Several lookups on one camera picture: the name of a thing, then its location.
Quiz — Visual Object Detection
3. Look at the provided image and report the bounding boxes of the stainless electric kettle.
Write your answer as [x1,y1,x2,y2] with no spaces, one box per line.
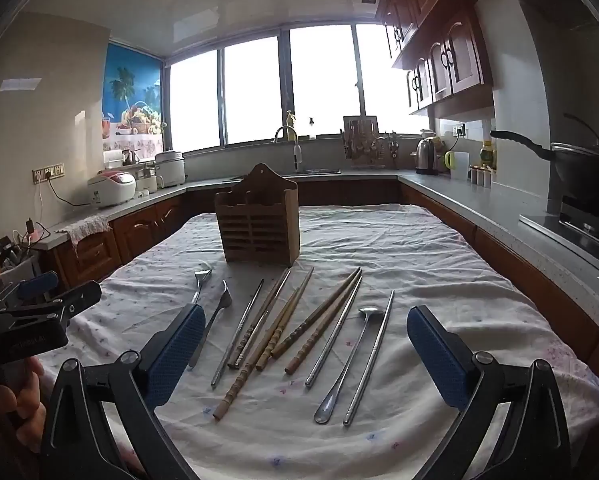
[415,136,443,176]

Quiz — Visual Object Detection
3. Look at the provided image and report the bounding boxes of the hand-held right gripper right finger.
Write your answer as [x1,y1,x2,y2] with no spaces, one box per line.
[406,305,573,480]

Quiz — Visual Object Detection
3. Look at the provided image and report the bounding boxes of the scissors holder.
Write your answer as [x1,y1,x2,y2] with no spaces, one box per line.
[382,131,400,168]

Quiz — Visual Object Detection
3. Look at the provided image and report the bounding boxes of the wooden base cabinets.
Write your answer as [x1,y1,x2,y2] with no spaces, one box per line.
[44,177,599,396]

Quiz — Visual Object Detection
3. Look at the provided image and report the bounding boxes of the kitchen faucet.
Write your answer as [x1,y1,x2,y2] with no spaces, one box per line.
[274,126,304,173]

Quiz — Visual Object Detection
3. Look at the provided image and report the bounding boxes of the patterned wooden chopstick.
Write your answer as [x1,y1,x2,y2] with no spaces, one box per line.
[270,266,361,359]
[284,276,364,374]

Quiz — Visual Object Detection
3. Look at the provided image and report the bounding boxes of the wooden wall cabinets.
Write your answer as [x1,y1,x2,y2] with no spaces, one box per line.
[377,0,495,116]

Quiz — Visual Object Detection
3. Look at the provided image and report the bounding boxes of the person's left hand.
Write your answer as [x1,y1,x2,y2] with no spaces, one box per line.
[0,359,47,448]

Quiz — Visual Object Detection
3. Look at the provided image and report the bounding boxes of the steel sink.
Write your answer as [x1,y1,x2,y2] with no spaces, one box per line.
[222,167,343,183]

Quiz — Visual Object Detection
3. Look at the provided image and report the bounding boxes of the pink and white rice cooker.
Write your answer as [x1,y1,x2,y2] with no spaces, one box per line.
[86,170,137,209]

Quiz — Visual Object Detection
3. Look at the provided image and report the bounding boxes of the long wall socket strip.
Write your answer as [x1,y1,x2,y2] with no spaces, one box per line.
[32,162,66,183]

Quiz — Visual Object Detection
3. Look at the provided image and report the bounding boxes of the white electric steamer pot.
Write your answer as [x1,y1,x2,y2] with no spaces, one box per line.
[154,150,186,190]

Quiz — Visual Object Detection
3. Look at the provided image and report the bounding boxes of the metal fork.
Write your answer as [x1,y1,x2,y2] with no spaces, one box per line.
[189,268,213,306]

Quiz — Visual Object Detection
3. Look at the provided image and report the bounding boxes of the small white electric pot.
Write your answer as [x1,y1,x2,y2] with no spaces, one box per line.
[136,165,158,196]

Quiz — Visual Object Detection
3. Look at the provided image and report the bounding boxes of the metal chopstick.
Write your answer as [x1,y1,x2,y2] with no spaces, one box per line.
[343,289,396,427]
[305,281,363,387]
[210,278,265,388]

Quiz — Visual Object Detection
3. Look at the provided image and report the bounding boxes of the black wok with lid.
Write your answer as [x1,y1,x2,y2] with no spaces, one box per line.
[489,112,599,201]

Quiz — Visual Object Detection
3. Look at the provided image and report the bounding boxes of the black gas stove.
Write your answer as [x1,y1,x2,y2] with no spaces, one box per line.
[519,195,599,276]

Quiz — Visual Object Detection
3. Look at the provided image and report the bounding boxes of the long metal spoon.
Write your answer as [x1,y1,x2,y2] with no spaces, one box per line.
[313,306,384,426]

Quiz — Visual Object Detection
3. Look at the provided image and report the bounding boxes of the kitchen window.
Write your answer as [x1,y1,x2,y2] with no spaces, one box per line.
[163,24,430,153]

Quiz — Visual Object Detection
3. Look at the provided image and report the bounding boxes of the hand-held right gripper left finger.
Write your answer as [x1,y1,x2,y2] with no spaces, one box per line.
[39,302,207,480]

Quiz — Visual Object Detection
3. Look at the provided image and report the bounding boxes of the tropical fruit window blind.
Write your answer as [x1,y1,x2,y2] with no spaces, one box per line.
[102,42,164,137]

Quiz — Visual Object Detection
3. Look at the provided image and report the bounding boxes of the small metal spoon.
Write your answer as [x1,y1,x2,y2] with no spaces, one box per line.
[186,280,231,371]

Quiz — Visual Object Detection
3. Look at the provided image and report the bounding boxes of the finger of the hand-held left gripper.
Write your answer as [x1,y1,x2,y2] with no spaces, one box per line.
[0,280,102,331]
[0,271,60,311]

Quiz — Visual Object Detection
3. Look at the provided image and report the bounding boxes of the knife and utensil rack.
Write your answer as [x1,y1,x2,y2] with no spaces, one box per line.
[342,115,380,168]

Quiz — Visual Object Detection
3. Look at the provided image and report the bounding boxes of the bamboo chopstick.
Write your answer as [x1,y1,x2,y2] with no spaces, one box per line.
[254,267,315,371]
[212,286,301,419]

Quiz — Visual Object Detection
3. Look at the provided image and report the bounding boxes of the set of condiment jars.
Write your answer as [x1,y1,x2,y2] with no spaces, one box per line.
[469,164,495,188]

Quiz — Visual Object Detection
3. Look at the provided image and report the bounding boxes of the lace cloth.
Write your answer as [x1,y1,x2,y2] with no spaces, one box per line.
[62,214,112,247]

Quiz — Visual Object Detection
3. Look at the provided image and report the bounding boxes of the white floral tablecloth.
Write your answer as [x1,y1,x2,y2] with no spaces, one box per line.
[44,203,599,480]

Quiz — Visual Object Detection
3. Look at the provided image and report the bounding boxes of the wooden utensil holder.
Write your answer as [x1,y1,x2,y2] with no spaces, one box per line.
[214,162,300,267]

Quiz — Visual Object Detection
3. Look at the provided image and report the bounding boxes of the grey countertop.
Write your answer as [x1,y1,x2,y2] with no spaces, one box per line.
[29,167,599,311]

